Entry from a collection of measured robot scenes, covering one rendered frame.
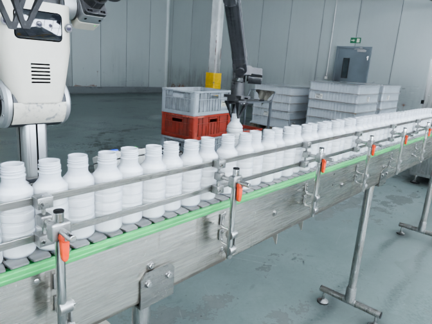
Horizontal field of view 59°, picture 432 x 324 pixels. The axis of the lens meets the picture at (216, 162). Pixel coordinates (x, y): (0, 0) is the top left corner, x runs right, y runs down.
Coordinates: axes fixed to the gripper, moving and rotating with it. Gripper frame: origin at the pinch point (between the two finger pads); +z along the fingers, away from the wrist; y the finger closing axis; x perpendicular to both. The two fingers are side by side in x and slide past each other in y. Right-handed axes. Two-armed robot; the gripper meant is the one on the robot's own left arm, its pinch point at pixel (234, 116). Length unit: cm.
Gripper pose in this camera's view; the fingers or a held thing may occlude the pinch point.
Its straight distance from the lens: 168.9
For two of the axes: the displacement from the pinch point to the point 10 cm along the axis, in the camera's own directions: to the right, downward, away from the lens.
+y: -7.4, -2.0, 6.4
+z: -0.8, 9.7, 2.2
